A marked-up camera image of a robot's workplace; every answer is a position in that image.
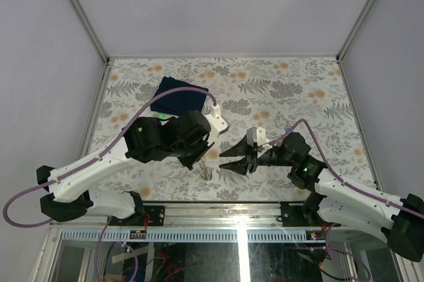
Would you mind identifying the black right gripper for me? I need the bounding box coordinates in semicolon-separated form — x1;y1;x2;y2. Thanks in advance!
219;134;295;176

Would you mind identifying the metal keyring with yellow grip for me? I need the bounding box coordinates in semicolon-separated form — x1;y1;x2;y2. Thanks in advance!
199;160;213;181

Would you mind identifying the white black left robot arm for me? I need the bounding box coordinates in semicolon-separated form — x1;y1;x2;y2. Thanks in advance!
36;111;219;226

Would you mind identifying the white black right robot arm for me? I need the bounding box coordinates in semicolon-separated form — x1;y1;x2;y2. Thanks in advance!
220;128;423;262

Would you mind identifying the dark navy folded cloth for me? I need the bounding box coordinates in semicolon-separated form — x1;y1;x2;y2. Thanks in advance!
150;77;208;116

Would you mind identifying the floral patterned table mat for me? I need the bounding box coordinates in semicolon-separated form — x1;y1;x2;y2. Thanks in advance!
90;57;375;201

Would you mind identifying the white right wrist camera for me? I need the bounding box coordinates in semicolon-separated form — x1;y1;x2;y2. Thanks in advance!
246;127;271;150

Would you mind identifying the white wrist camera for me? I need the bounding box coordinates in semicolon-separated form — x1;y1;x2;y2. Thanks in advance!
205;105;229;142
246;127;271;150

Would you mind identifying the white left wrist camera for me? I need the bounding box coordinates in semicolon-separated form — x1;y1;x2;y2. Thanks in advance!
205;105;229;142

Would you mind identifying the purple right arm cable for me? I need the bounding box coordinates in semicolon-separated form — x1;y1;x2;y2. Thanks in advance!
268;118;424;222

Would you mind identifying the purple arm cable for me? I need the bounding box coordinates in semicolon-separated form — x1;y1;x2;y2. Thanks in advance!
2;87;218;229
268;118;424;222

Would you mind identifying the aluminium front rail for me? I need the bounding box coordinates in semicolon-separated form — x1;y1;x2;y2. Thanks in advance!
49;201;332;230

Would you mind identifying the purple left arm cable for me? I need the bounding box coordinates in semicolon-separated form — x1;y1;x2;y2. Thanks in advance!
2;87;218;229

